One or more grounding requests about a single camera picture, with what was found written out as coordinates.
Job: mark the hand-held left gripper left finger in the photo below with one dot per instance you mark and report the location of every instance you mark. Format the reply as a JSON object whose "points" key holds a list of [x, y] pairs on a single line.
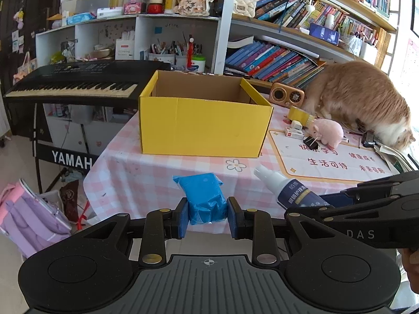
{"points": [[182, 217]]}

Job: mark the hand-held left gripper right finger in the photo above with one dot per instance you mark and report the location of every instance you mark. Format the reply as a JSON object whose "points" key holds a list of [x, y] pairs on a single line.
{"points": [[233, 217]]}

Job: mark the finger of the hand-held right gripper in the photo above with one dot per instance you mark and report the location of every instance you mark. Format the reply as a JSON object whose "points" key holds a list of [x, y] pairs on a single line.
{"points": [[376, 186], [366, 211]]}

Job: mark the blue tissue packet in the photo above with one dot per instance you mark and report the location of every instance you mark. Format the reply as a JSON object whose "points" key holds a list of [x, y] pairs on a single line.
{"points": [[203, 196]]}

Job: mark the white and navy spray bottle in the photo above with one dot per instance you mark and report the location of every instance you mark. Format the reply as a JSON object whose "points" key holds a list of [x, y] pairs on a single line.
{"points": [[291, 188]]}

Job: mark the pink pig plush toy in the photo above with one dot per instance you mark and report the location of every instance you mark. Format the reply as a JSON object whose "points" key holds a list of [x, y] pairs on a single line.
{"points": [[327, 132]]}

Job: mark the yellow cardboard box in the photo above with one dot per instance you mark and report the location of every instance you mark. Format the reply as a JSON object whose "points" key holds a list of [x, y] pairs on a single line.
{"points": [[203, 127]]}

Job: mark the white staple box red label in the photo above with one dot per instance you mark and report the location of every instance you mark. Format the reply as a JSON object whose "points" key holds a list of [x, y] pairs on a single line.
{"points": [[293, 133]]}

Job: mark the yellow tape roll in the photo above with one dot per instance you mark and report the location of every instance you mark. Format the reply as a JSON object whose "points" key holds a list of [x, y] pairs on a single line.
{"points": [[299, 114]]}

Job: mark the person's right hand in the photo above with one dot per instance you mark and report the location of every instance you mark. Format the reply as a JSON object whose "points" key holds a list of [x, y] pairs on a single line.
{"points": [[411, 268]]}

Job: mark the stack of papers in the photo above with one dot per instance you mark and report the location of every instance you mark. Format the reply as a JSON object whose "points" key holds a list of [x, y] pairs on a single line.
{"points": [[396, 158]]}

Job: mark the white printed desk mat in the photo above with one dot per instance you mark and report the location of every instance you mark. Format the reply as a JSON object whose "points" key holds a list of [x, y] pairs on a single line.
{"points": [[327, 163]]}

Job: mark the black binder clip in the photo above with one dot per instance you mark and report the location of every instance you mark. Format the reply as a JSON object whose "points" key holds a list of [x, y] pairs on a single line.
{"points": [[309, 140]]}

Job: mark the orange fluffy cat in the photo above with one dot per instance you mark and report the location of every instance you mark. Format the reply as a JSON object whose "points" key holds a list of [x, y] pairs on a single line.
{"points": [[360, 95]]}

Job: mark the white charger plug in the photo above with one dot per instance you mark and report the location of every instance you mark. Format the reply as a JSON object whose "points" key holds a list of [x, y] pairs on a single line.
{"points": [[296, 125]]}

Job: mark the dark floor bag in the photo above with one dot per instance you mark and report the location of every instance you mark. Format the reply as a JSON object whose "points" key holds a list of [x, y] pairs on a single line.
{"points": [[72, 201]]}

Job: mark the white drawer cabinet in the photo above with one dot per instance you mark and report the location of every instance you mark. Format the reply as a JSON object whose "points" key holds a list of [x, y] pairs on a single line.
{"points": [[95, 130]]}

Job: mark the black keyboard stand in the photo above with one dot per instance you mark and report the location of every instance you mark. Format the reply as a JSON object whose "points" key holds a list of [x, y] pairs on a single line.
{"points": [[70, 160]]}

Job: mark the wooden retro radio speaker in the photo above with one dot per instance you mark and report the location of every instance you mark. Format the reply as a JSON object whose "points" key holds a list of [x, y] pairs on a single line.
{"points": [[283, 95]]}

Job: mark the white storage bin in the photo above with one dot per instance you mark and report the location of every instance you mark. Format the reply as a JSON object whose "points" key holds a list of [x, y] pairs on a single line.
{"points": [[368, 54]]}

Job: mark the purple and pink backpack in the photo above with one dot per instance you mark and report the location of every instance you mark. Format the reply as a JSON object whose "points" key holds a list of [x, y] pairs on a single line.
{"points": [[32, 219]]}

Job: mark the row of leaning colourful books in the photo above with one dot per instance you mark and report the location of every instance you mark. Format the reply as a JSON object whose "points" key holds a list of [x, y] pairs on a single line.
{"points": [[275, 62]]}

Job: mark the pen holder with pens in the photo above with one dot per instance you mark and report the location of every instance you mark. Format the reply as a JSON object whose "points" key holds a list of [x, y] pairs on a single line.
{"points": [[160, 55]]}

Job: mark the black electronic keyboard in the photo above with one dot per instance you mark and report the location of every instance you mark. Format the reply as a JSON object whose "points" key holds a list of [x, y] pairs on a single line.
{"points": [[81, 75]]}

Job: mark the white tissue box red label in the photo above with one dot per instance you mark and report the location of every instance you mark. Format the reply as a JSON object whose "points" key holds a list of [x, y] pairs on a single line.
{"points": [[124, 50]]}

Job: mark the wooden bookshelf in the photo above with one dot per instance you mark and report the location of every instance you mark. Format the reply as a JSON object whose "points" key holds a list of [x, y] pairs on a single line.
{"points": [[288, 32]]}

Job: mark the row of stacked mixed books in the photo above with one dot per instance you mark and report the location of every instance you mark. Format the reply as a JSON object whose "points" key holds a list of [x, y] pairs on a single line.
{"points": [[294, 9]]}

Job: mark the white cube shelf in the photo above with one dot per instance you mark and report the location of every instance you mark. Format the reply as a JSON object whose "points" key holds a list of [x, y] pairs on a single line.
{"points": [[98, 26]]}

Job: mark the white quilted pearl handbag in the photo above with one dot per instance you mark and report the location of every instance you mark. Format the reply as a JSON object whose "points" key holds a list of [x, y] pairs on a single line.
{"points": [[244, 6]]}

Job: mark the red and white jar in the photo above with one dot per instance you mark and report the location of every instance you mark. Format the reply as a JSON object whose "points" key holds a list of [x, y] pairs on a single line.
{"points": [[155, 6]]}

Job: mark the pink printed box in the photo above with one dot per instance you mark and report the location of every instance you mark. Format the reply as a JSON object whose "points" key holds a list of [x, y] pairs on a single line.
{"points": [[135, 8]]}

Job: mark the flat white box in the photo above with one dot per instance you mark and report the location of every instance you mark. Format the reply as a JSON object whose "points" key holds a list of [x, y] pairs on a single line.
{"points": [[109, 13]]}

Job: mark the blue wet wipes pack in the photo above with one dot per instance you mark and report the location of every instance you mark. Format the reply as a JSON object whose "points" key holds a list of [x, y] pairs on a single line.
{"points": [[80, 18]]}

